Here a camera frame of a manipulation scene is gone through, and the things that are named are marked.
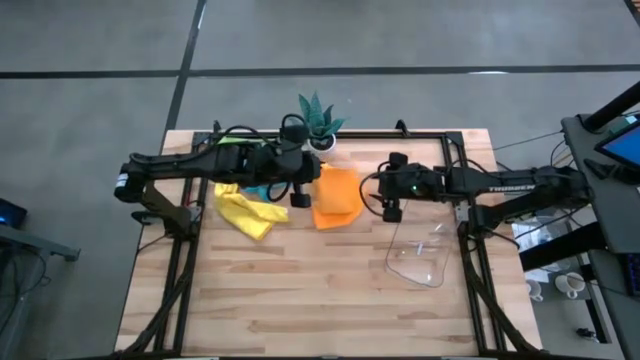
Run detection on green microfiber towel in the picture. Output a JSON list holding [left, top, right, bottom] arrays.
[[217, 135, 266, 146]]

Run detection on white crumpled papers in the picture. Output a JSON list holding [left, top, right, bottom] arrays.
[[510, 215, 557, 252]]

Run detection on black device with blue light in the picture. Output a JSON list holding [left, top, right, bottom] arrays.
[[0, 197, 29, 230]]

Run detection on tablet with blue screen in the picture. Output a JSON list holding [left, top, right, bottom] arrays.
[[593, 124, 640, 170]]

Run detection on clear plastic basket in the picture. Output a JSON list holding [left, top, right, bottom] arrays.
[[383, 199, 464, 289]]

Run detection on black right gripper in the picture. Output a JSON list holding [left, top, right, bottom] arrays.
[[377, 152, 446, 224]]

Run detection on orange microfiber towel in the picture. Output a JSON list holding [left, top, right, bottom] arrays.
[[310, 163, 365, 232]]

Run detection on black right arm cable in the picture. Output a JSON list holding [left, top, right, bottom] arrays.
[[358, 171, 387, 218]]

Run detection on black keyboard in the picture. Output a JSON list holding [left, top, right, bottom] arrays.
[[622, 252, 640, 299]]

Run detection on white ceramic mug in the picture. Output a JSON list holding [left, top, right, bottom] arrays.
[[524, 278, 545, 303], [554, 272, 587, 300]]

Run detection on black stand beam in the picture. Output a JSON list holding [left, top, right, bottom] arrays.
[[518, 222, 609, 272]]

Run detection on blue microfiber towel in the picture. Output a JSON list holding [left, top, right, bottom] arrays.
[[242, 184, 291, 202]]

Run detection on black slanted pole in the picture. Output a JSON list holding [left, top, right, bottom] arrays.
[[582, 82, 640, 132]]

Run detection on grey desk leg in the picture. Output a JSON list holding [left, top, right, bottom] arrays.
[[0, 222, 82, 263]]

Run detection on potted plant in white pot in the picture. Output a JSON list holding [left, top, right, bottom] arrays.
[[297, 91, 347, 153]]

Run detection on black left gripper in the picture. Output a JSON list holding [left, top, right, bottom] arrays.
[[243, 122, 323, 209]]

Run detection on yellow microfiber towel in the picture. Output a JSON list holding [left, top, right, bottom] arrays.
[[213, 182, 290, 242]]

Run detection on dark grey desk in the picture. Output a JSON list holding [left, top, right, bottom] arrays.
[[560, 113, 640, 360]]

